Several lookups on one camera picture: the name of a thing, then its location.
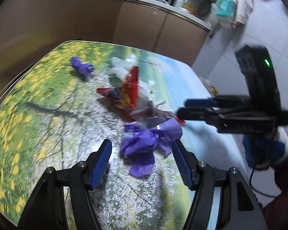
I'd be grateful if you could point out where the purple wrapper front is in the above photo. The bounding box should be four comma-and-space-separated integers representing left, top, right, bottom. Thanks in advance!
120, 118, 183, 179

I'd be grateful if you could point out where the purple wrapper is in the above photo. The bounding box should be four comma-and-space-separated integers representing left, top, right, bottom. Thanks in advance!
70, 57, 94, 79
120, 118, 183, 179

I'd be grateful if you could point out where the clear plastic bag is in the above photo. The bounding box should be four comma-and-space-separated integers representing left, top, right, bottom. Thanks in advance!
109, 53, 138, 81

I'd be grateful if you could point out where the purple wrapper far left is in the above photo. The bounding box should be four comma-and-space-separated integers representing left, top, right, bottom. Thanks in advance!
70, 57, 94, 79

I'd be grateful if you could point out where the blue white gloved right hand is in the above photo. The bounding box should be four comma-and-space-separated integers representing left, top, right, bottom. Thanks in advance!
242, 127, 288, 170

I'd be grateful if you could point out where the red orange snack bag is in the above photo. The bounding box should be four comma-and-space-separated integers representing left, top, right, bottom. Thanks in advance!
96, 66, 138, 122

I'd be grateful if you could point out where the teal plastic bag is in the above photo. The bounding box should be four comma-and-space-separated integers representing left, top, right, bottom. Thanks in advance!
216, 0, 236, 19

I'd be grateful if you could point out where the brown kitchen cabinet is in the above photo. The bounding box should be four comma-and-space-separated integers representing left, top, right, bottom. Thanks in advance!
0, 0, 209, 90

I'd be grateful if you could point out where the hanging beige cloth bag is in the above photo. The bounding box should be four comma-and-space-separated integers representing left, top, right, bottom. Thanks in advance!
232, 0, 253, 29

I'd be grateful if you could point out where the clear plastic wrapper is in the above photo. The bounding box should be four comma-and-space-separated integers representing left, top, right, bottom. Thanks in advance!
130, 80, 186, 128

